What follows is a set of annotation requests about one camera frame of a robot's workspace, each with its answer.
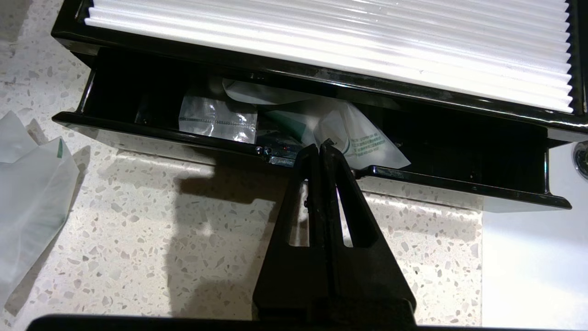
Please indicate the flat clear sealed packet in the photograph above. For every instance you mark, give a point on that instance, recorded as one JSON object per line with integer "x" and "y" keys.
{"x": 216, "y": 119}

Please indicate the white sink basin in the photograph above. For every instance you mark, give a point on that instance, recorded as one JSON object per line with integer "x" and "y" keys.
{"x": 533, "y": 276}

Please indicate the chrome drain plug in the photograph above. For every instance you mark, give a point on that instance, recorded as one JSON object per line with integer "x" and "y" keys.
{"x": 582, "y": 161}

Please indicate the white ribbed mat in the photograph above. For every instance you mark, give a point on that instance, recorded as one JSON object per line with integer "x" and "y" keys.
{"x": 321, "y": 27}

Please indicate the white packet green print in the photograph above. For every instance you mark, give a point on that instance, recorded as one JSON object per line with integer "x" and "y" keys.
{"x": 367, "y": 142}

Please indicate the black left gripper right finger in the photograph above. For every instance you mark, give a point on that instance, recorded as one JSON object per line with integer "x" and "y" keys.
{"x": 367, "y": 285}

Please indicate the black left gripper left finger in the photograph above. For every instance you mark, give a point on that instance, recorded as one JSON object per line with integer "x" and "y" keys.
{"x": 285, "y": 285}

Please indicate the crumpled clear plastic sachet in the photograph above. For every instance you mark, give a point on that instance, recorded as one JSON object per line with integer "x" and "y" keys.
{"x": 32, "y": 207}

